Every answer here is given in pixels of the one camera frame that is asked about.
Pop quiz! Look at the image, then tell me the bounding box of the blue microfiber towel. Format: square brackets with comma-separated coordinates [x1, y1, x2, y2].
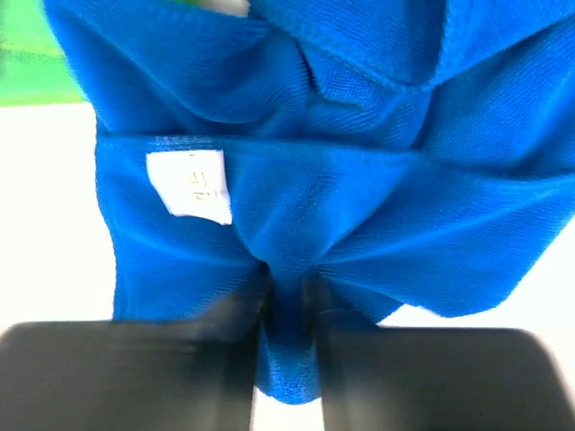
[44, 1, 574, 404]

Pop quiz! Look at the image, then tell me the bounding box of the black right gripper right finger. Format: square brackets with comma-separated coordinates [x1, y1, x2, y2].
[304, 279, 574, 430]

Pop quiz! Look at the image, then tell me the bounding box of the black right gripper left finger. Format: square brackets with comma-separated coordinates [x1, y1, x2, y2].
[1, 268, 270, 431]

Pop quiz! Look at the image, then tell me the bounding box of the green microfiber towel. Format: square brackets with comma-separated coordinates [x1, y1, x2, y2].
[1, 0, 85, 107]

